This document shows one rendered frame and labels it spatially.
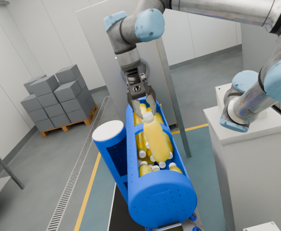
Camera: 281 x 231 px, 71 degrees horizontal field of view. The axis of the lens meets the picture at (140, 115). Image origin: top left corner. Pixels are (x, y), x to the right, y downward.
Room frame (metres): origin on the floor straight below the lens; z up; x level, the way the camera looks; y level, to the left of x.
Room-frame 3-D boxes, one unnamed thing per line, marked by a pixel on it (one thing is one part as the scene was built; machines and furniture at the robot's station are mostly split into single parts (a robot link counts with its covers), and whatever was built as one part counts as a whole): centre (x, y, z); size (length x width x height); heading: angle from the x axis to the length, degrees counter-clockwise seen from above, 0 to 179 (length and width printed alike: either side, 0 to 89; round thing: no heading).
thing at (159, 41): (1.94, -0.41, 0.85); 0.06 x 0.06 x 1.70; 85
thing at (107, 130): (1.45, 0.30, 1.03); 0.28 x 0.28 x 0.01
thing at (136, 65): (0.67, -0.03, 1.59); 0.09 x 0.08 x 0.12; 175
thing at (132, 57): (0.67, -0.03, 1.68); 0.08 x 0.08 x 0.05
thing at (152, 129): (0.64, -0.03, 1.35); 0.07 x 0.07 x 0.19
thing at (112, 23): (0.66, -0.03, 1.75); 0.09 x 0.08 x 0.11; 37
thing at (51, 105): (4.42, 1.61, 0.59); 1.20 x 0.80 x 1.19; 79
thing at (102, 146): (1.45, 0.30, 0.59); 0.28 x 0.28 x 0.88
